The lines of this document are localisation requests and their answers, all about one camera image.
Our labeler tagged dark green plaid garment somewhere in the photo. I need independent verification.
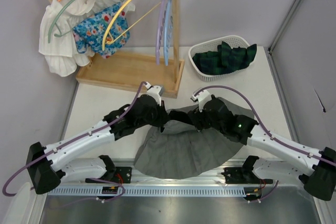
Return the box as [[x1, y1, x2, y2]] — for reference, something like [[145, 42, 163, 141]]
[[193, 41, 257, 76]]

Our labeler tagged grey pleated skirt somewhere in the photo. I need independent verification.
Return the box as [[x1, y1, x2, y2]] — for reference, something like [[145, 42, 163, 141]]
[[133, 105, 243, 179]]

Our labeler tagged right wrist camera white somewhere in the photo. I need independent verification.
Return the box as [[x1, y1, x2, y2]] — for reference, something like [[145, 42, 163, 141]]
[[191, 90, 212, 112]]

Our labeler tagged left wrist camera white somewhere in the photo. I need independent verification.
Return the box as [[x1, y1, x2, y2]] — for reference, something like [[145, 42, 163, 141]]
[[145, 82, 165, 105]]

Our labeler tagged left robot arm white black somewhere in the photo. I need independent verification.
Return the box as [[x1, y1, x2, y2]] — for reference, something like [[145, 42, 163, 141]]
[[26, 94, 169, 195]]

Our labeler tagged white slotted cable duct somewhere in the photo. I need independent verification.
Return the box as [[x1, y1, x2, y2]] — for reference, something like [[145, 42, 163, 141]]
[[48, 185, 246, 197]]

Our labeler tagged white pleated garment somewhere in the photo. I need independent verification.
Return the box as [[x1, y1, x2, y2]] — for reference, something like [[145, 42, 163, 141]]
[[39, 0, 135, 77]]

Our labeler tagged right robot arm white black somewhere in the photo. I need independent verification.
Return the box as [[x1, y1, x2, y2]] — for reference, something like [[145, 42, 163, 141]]
[[188, 91, 335, 201]]

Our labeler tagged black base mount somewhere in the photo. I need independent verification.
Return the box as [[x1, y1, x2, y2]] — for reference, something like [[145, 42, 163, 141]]
[[98, 166, 132, 184], [221, 167, 254, 184]]

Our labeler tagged purple hanger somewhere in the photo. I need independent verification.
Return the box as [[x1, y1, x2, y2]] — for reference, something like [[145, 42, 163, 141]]
[[155, 0, 166, 65]]

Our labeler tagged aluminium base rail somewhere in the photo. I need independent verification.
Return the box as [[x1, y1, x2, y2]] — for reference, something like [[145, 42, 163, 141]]
[[36, 158, 323, 187]]

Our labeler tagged blue floral garment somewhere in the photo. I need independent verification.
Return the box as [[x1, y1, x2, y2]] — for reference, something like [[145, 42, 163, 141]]
[[72, 1, 131, 59]]

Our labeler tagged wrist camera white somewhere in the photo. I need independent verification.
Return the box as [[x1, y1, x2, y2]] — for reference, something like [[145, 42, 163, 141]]
[[145, 82, 165, 105], [191, 90, 212, 112]]

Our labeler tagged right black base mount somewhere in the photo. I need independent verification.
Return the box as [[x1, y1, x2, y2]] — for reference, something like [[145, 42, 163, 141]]
[[221, 167, 254, 184]]

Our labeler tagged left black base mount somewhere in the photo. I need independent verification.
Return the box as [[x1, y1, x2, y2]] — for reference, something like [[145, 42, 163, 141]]
[[98, 166, 132, 184]]

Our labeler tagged yellow hanger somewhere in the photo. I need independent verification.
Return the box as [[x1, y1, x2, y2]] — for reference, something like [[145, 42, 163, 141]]
[[101, 0, 163, 51]]

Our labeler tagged white perforated plastic basket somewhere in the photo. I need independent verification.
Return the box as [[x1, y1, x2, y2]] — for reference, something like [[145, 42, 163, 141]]
[[188, 35, 257, 82]]

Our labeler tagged wooden clothes rack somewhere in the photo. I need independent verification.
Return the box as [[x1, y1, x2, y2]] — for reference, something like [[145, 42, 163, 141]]
[[33, 0, 185, 99]]

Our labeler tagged light blue hanger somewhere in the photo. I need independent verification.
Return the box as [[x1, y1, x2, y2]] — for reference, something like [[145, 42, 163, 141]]
[[163, 0, 173, 66]]

